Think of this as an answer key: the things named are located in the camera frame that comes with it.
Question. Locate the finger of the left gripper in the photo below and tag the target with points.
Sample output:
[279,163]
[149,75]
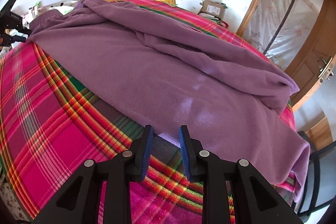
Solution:
[8,40]

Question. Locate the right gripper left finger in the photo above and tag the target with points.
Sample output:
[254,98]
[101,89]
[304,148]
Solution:
[78,199]

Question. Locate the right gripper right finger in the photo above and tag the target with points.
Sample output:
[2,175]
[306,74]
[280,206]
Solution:
[254,198]

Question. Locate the purple fleece garment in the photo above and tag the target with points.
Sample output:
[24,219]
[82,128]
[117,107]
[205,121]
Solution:
[159,71]

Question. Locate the glass top side table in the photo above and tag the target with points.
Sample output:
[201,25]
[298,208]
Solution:
[38,9]

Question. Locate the black mesh office chair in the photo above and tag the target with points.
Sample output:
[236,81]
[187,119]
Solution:
[319,188]

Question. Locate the pink plaid tablecloth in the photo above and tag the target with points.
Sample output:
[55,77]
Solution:
[50,122]

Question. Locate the red basket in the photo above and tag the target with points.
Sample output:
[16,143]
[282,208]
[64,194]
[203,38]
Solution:
[214,19]

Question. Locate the plastic covered door screen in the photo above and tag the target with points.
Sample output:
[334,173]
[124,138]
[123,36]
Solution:
[279,28]

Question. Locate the wooden board against wall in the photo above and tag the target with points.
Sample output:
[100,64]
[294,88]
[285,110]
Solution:
[320,134]

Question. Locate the wooden door with handle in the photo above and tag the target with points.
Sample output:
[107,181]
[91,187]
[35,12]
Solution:
[315,60]

